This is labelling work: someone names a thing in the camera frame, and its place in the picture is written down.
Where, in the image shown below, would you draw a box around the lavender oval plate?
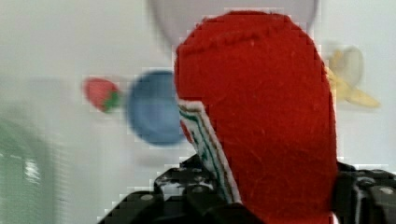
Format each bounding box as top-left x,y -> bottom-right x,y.
148,0 -> 319,49

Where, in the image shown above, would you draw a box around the green strainer bowl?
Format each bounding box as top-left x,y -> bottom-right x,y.
0,119 -> 55,224

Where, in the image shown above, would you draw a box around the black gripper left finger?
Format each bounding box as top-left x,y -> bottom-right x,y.
98,155 -> 264,224

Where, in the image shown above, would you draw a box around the blue bowl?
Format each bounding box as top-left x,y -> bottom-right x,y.
125,70 -> 185,147

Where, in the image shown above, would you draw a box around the red plush ketchup bottle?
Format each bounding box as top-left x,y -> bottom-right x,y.
175,11 -> 337,224

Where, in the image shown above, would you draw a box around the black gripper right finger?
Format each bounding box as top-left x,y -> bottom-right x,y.
332,162 -> 396,224

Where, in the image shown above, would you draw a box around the plush peeled banana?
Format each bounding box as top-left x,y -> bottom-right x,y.
326,47 -> 381,108

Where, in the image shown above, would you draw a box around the plush strawberry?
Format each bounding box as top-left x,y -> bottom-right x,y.
83,77 -> 120,113

